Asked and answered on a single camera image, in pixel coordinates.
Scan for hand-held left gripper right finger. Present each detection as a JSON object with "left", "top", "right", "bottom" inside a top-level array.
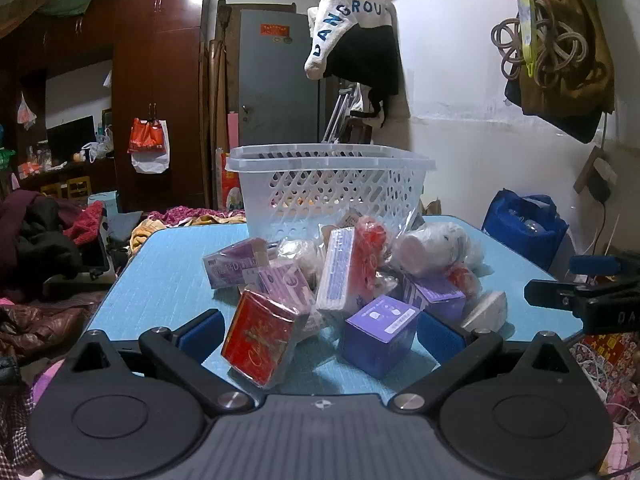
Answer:
[{"left": 387, "top": 317, "right": 577, "bottom": 415}]

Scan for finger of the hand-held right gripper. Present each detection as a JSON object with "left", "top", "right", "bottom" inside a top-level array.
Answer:
[
  {"left": 570, "top": 254, "right": 640, "bottom": 281},
  {"left": 524, "top": 279, "right": 601, "bottom": 317}
]

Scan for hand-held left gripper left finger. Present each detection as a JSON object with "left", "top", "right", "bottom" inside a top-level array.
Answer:
[{"left": 64, "top": 309, "right": 254, "bottom": 416}]

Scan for purple rectangular box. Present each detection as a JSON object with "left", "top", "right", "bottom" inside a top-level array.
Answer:
[{"left": 400, "top": 272, "right": 468, "bottom": 326}]

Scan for white paper box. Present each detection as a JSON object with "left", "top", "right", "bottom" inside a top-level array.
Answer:
[{"left": 460, "top": 290, "right": 509, "bottom": 332}]

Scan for red box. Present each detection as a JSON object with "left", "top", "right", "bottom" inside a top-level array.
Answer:
[{"left": 220, "top": 289, "right": 311, "bottom": 391}]

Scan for purple cube box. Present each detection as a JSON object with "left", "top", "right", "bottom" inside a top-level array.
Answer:
[{"left": 341, "top": 295, "right": 421, "bottom": 380}]

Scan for purple packet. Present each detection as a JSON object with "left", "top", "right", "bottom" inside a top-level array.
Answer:
[
  {"left": 257, "top": 262, "right": 318, "bottom": 311},
  {"left": 202, "top": 238, "right": 271, "bottom": 289}
]

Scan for white round item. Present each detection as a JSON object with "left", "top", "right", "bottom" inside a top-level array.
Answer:
[{"left": 276, "top": 237, "right": 321, "bottom": 281}]

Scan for white and red carton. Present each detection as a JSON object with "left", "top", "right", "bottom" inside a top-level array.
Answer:
[{"left": 316, "top": 227, "right": 381, "bottom": 313}]

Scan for white plastic basket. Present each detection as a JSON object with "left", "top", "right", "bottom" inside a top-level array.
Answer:
[{"left": 225, "top": 143, "right": 437, "bottom": 242}]

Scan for red printed cloth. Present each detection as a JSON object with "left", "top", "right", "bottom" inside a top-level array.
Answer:
[{"left": 572, "top": 330, "right": 640, "bottom": 396}]

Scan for red snack packet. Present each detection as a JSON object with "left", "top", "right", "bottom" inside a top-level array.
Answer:
[{"left": 445, "top": 266, "right": 482, "bottom": 302}]

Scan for blue tote bag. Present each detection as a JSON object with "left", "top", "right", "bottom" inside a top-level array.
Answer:
[{"left": 481, "top": 189, "right": 571, "bottom": 273}]

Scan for white plush toy in bag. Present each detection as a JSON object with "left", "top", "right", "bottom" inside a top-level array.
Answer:
[{"left": 392, "top": 222, "right": 488, "bottom": 281}]

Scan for yellow cloth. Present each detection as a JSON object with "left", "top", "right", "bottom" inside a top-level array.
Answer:
[{"left": 130, "top": 217, "right": 168, "bottom": 253}]

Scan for red toy in plastic bag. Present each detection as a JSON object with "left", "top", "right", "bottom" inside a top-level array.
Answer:
[{"left": 357, "top": 216, "right": 394, "bottom": 262}]

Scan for dark navy hanging bag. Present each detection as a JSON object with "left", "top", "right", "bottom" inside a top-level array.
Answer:
[{"left": 504, "top": 75, "right": 607, "bottom": 144}]

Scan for grey small box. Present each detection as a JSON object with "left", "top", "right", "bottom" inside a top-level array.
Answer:
[{"left": 336, "top": 210, "right": 368, "bottom": 231}]

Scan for red knit cloth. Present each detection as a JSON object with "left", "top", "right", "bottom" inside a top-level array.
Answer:
[{"left": 62, "top": 200, "right": 107, "bottom": 247}]

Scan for teal box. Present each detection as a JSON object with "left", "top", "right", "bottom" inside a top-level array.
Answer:
[{"left": 87, "top": 191, "right": 121, "bottom": 221}]

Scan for brown leather jacket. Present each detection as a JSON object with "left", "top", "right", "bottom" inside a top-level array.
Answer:
[{"left": 0, "top": 300, "right": 103, "bottom": 362}]

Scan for white plastic bag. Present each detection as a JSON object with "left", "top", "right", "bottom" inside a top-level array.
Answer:
[{"left": 131, "top": 120, "right": 171, "bottom": 175}]

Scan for brown cloth bag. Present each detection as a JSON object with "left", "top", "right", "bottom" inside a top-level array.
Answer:
[{"left": 505, "top": 0, "right": 617, "bottom": 117}]

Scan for yellow stool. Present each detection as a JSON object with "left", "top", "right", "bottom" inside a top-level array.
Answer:
[{"left": 40, "top": 176, "right": 94, "bottom": 200}]

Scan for dark clothes pile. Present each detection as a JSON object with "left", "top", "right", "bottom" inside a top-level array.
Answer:
[{"left": 0, "top": 189, "right": 108, "bottom": 302}]

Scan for red plastic bag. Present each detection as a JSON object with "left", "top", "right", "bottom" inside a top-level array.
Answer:
[{"left": 127, "top": 117, "right": 166, "bottom": 156}]

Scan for wooden chair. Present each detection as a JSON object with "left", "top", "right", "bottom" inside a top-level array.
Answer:
[{"left": 342, "top": 110, "right": 373, "bottom": 146}]

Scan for wooden sticks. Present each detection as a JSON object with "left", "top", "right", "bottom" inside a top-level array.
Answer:
[{"left": 199, "top": 0, "right": 236, "bottom": 209}]

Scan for black monitor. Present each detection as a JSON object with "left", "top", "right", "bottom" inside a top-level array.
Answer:
[{"left": 46, "top": 115, "right": 96, "bottom": 161}]

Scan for metal crutch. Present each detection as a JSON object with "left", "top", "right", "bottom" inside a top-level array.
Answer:
[{"left": 320, "top": 85, "right": 362, "bottom": 144}]

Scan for grey metal door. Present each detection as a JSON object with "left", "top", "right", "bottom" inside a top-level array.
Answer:
[{"left": 239, "top": 9, "right": 324, "bottom": 149}]

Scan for brown wooden wardrobe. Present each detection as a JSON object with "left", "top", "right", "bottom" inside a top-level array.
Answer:
[{"left": 0, "top": 0, "right": 212, "bottom": 212}]

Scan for small hanging plastic bag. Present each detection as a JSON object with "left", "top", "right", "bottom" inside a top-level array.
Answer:
[{"left": 17, "top": 91, "right": 38, "bottom": 131}]

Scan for black hanging garment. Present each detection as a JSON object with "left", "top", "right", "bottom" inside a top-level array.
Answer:
[{"left": 324, "top": 25, "right": 402, "bottom": 128}]

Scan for white lettered jacket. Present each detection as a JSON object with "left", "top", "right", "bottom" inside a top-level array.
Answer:
[{"left": 304, "top": 0, "right": 397, "bottom": 79}]

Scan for black power cable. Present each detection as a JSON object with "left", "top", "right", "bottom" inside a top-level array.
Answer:
[{"left": 594, "top": 200, "right": 610, "bottom": 257}]

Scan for coiled rope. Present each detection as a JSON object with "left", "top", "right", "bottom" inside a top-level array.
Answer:
[{"left": 491, "top": 0, "right": 592, "bottom": 87}]

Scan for yellow-green strap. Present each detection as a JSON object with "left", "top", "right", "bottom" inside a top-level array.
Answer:
[{"left": 510, "top": 0, "right": 542, "bottom": 79}]

